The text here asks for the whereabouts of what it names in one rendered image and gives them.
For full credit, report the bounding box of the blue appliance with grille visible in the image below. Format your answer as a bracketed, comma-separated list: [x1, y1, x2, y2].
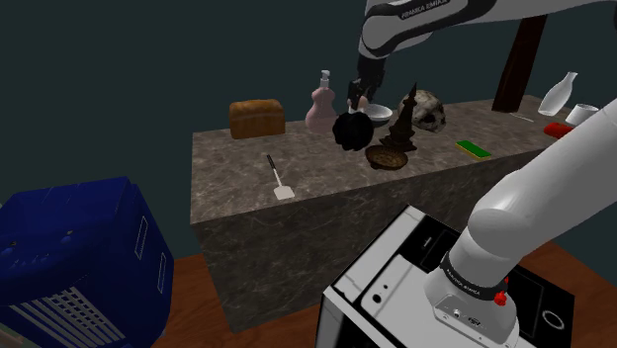
[0, 175, 176, 348]

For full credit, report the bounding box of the brown bread loaf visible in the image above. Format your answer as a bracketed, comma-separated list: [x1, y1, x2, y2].
[227, 98, 287, 141]

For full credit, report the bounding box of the white cup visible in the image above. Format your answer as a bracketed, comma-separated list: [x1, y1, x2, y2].
[564, 103, 600, 128]

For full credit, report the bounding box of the white and black robot stand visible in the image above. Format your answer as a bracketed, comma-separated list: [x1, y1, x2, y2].
[315, 204, 577, 348]

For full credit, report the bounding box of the brown woven bowl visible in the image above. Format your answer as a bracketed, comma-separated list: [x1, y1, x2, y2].
[364, 144, 410, 172]

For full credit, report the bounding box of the dark pagoda figure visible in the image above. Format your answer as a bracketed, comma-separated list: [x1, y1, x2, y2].
[378, 81, 418, 154]

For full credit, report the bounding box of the red flat thing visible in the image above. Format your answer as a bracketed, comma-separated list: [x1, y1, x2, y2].
[543, 122, 575, 140]

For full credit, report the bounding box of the white bottle vase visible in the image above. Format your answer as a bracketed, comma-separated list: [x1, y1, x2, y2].
[537, 70, 579, 118]

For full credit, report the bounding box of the green sponge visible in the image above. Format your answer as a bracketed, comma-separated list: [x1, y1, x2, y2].
[454, 139, 493, 162]

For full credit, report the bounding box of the dark brown post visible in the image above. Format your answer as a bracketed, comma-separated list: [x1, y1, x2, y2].
[490, 14, 550, 114]

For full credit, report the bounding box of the white spatula with black handle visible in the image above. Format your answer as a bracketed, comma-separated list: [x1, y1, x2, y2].
[265, 153, 297, 202]

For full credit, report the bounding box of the black round ruffled thing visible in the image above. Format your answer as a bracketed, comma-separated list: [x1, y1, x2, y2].
[331, 110, 376, 153]

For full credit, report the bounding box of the grey mottled skull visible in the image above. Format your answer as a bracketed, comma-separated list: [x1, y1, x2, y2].
[397, 89, 448, 134]

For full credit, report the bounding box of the white bowl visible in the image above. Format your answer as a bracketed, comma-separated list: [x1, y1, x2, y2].
[363, 103, 395, 128]

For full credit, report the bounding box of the pink soap dispenser bottle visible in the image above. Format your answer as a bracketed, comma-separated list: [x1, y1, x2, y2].
[304, 69, 338, 135]

